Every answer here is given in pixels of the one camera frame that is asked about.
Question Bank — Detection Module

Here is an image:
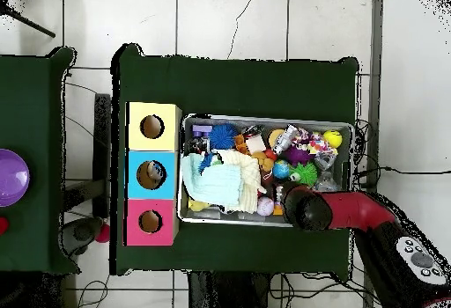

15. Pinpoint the light blue waffle cloth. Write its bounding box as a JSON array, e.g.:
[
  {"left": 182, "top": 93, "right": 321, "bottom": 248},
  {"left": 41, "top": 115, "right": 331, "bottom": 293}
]
[{"left": 181, "top": 152, "right": 245, "bottom": 207}]

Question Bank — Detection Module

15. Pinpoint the cream waffle cloth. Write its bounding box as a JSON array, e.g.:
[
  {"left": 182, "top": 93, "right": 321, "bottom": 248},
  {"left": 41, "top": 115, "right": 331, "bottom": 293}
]
[{"left": 214, "top": 149, "right": 268, "bottom": 215}]

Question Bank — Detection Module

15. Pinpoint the bottle with blue label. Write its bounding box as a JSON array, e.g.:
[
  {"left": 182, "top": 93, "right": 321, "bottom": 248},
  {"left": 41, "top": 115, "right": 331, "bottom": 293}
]
[{"left": 146, "top": 162, "right": 166, "bottom": 182}]

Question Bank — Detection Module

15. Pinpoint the clear plastic bottle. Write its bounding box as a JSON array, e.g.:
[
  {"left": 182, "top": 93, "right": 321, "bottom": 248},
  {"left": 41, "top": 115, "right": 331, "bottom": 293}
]
[{"left": 314, "top": 172, "right": 341, "bottom": 193}]

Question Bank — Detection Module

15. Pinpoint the wooden box with three holes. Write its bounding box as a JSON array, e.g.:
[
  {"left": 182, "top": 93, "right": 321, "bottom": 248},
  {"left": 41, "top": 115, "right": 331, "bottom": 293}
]
[{"left": 124, "top": 101, "right": 184, "bottom": 246}]

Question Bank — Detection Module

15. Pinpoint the blue spiky rubber ball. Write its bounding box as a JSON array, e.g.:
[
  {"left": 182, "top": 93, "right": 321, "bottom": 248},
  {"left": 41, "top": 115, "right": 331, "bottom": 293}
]
[{"left": 209, "top": 123, "right": 240, "bottom": 150}]

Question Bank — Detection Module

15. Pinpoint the purple toy brick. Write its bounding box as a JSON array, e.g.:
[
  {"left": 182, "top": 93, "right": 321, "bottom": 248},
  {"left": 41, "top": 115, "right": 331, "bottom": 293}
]
[{"left": 191, "top": 124, "right": 213, "bottom": 138}]

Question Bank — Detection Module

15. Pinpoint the brown plush teddy bear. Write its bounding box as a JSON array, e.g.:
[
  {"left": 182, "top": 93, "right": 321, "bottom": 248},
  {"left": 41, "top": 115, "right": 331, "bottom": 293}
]
[{"left": 251, "top": 150, "right": 276, "bottom": 173}]

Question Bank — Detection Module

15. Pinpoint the blue globe ball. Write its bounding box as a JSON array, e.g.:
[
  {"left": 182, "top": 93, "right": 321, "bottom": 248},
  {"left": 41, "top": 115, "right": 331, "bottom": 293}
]
[{"left": 272, "top": 159, "right": 291, "bottom": 180}]

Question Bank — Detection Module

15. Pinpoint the silver toy robot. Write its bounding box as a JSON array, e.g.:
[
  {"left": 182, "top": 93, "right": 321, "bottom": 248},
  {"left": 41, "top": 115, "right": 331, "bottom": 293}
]
[{"left": 272, "top": 124, "right": 299, "bottom": 156}]

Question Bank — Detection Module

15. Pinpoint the white toy baseball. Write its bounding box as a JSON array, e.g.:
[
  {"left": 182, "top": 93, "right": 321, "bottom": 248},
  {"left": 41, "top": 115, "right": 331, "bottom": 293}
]
[{"left": 256, "top": 195, "right": 275, "bottom": 216}]

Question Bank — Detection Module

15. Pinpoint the dark green table cloth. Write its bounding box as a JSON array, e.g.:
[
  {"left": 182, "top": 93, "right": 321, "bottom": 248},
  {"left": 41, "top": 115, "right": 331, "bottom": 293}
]
[
  {"left": 0, "top": 48, "right": 80, "bottom": 275},
  {"left": 110, "top": 42, "right": 360, "bottom": 276}
]

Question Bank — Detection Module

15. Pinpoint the green googly-eyed spiky toy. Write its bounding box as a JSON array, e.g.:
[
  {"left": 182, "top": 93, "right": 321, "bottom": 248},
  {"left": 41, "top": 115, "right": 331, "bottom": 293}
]
[{"left": 289, "top": 162, "right": 319, "bottom": 186}]

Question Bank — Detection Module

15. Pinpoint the yellow smiley ball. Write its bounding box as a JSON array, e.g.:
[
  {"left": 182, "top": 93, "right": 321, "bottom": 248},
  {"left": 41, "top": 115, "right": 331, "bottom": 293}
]
[{"left": 322, "top": 129, "right": 344, "bottom": 149}]

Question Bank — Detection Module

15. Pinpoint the black upright panel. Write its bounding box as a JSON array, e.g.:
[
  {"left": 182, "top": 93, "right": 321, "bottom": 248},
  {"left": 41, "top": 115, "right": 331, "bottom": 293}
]
[{"left": 92, "top": 92, "right": 113, "bottom": 217}]

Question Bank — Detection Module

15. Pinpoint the grey object with red knob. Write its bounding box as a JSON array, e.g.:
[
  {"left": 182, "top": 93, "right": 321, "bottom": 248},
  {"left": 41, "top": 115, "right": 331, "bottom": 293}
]
[{"left": 61, "top": 216, "right": 111, "bottom": 256}]

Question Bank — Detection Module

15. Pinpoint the purple ball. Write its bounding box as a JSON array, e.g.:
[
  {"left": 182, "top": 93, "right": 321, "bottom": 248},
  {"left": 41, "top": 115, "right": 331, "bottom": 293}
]
[{"left": 0, "top": 148, "right": 30, "bottom": 208}]

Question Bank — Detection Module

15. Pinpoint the black tripod leg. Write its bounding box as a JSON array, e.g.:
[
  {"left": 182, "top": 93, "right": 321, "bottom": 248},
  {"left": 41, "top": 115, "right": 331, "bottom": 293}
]
[{"left": 0, "top": 0, "right": 56, "bottom": 39}]

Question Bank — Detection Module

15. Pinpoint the grey wire mesh bin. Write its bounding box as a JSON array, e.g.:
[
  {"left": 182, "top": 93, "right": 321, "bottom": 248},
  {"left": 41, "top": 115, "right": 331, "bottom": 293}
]
[{"left": 177, "top": 113, "right": 355, "bottom": 231}]

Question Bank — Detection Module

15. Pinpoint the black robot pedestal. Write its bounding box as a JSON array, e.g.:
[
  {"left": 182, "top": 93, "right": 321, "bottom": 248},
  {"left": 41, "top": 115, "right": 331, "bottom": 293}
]
[{"left": 188, "top": 270, "right": 283, "bottom": 308}]

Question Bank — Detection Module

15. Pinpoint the black power cable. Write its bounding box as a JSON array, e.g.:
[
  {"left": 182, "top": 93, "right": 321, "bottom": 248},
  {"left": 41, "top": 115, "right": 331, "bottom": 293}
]
[{"left": 355, "top": 165, "right": 451, "bottom": 189}]

